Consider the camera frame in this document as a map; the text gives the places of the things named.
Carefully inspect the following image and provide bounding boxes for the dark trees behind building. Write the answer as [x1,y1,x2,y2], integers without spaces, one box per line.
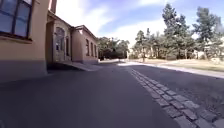
[96,36,131,62]

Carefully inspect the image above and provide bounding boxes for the tan building with pitched roof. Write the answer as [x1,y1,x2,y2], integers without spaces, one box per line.
[45,9,100,72]

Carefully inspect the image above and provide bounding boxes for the grey asphalt path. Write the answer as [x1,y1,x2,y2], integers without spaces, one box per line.
[0,60,182,128]

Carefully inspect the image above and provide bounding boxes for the row of conifer trees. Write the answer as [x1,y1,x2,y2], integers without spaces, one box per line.
[130,3,224,61]

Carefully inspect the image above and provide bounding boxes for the grey paving stone strip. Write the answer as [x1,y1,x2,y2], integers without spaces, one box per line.
[127,67,224,128]

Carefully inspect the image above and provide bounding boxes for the dry grass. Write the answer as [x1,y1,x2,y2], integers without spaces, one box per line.
[133,57,224,73]

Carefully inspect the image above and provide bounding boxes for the pale pavement strip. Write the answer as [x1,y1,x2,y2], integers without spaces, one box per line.
[117,60,224,80]

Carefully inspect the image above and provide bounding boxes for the grey asphalt road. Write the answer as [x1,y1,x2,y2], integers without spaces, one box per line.
[122,63,224,118]

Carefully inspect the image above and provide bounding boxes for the tan building with dark windows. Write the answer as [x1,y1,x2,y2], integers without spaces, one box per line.
[0,0,58,84]

